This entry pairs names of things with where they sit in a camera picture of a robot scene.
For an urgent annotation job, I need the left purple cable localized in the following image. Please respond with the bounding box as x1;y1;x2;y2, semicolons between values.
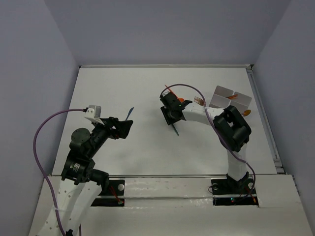
33;108;87;236

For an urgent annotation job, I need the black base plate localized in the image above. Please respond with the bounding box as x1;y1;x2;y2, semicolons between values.
91;179;125;207
208;178;259;206

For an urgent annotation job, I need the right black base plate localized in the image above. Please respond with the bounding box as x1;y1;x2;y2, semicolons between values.
208;178;259;206

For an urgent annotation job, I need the teal plastic knife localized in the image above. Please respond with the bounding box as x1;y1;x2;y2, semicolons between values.
171;124;179;136

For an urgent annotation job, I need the copper metal fork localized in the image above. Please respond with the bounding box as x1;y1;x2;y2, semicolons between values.
193;96;204;106

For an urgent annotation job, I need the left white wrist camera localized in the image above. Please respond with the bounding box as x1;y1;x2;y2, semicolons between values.
85;105;101;122

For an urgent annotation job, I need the purple cable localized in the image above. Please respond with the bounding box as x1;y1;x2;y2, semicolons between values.
160;84;255;195
33;108;87;236

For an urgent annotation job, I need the orange plastic spoon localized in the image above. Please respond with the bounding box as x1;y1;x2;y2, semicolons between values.
164;85;184;102

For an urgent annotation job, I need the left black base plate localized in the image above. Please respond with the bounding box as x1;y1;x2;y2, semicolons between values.
91;179;125;207

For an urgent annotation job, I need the white divided container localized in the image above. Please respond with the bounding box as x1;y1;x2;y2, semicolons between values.
208;86;252;113

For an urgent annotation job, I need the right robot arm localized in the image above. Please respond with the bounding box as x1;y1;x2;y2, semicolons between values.
160;92;252;193

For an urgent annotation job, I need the copper metal spoon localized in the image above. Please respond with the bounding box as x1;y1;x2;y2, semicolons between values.
242;110;251;117

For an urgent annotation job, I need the blue plastic knife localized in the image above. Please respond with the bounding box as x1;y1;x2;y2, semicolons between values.
125;107;134;120

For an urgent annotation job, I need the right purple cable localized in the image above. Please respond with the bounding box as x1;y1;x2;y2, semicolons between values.
160;84;255;195

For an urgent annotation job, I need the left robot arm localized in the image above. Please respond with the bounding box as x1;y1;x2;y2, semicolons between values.
38;117;133;236

